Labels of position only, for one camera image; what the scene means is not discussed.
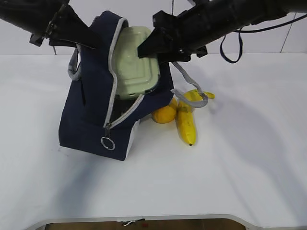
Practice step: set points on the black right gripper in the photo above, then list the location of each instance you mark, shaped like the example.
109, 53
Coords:
169, 40

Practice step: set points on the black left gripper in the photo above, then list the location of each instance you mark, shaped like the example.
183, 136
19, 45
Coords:
62, 25

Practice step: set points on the pale green lunch box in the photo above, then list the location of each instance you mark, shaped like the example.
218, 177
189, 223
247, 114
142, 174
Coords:
135, 75

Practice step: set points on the yellow lemon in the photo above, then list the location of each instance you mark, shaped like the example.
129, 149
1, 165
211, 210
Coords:
166, 114

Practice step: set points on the yellow banana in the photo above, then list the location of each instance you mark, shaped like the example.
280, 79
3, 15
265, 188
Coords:
185, 123
193, 95

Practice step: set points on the navy blue lunch bag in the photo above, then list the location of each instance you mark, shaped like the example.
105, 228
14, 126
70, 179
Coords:
94, 118

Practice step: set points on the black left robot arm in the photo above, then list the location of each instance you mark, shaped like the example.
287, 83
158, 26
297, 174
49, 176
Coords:
17, 12

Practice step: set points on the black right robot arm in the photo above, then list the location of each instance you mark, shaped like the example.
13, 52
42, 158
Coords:
209, 20

